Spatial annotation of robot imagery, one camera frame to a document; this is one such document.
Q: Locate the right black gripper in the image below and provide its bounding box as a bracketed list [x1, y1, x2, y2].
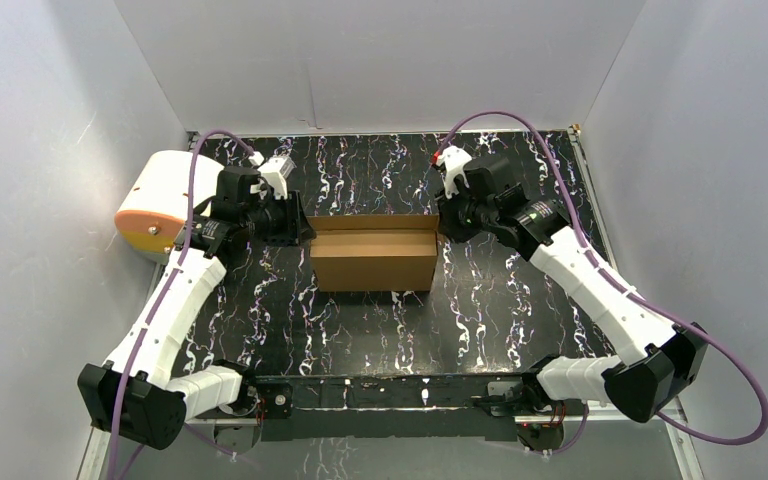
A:
[432, 179, 496, 245]

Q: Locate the brown cardboard box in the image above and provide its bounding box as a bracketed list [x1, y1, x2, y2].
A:
[309, 214, 439, 293]

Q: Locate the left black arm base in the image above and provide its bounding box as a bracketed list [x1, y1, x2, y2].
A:
[209, 360, 291, 459]

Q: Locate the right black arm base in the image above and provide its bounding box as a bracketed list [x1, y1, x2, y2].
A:
[471, 369, 590, 458]

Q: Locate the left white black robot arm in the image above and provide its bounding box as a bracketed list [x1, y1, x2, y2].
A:
[77, 157, 316, 450]

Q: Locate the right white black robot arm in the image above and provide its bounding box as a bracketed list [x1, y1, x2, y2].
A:
[435, 147, 707, 423]

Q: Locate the cream cylindrical drum device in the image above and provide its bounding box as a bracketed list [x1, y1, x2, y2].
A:
[114, 150, 223, 264]

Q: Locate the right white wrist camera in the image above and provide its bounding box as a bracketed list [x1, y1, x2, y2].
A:
[431, 146, 473, 200]

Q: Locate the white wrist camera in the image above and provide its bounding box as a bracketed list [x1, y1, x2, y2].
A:
[248, 151, 295, 200]
[431, 146, 473, 200]

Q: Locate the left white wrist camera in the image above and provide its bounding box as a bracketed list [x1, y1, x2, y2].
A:
[248, 151, 295, 200]

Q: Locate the aluminium front frame rail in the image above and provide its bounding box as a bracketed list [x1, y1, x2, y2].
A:
[79, 376, 687, 427]

